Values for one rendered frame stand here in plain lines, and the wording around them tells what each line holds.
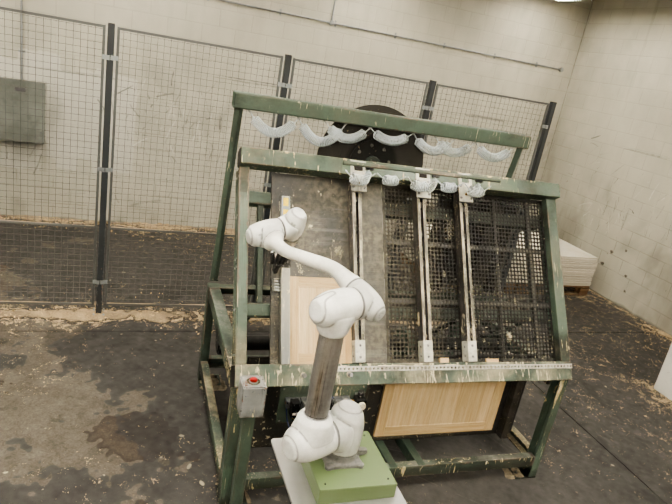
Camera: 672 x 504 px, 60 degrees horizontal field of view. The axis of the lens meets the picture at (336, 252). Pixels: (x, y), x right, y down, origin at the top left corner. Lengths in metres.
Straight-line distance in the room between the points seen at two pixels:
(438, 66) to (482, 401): 5.59
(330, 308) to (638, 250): 6.75
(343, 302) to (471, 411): 2.16
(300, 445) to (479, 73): 7.29
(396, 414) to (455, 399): 0.42
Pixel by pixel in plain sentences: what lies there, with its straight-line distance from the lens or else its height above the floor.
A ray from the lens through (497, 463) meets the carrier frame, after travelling 4.25.
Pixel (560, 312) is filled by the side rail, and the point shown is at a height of 1.18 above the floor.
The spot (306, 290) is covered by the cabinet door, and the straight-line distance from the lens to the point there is 3.30.
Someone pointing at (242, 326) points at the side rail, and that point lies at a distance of 3.15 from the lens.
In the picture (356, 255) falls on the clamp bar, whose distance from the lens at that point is 3.37.
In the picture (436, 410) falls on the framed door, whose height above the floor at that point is 0.43.
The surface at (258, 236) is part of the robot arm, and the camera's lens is 2.53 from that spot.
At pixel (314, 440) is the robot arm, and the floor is 1.05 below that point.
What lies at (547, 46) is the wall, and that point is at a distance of 9.63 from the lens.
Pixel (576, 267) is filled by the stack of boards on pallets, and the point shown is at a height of 0.41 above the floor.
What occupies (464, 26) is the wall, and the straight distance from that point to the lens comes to 8.83.
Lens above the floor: 2.51
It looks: 18 degrees down
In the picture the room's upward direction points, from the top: 10 degrees clockwise
